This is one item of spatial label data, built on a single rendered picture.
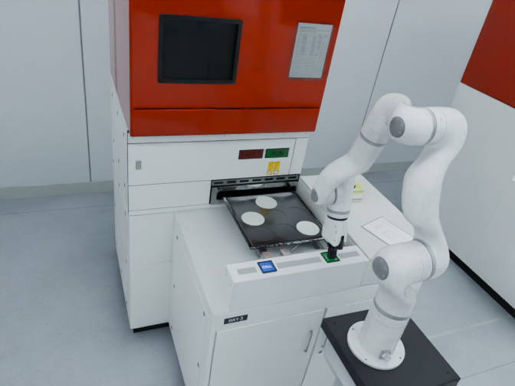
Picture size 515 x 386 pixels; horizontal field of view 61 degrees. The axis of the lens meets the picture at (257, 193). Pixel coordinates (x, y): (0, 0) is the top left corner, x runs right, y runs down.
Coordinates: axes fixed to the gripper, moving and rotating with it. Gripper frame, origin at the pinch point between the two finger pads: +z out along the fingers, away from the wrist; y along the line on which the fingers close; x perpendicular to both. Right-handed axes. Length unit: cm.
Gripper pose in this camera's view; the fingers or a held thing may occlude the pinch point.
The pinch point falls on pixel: (332, 253)
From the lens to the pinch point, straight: 166.3
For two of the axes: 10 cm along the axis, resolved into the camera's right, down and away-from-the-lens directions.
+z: -0.7, 9.3, 3.5
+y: 3.8, 3.5, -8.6
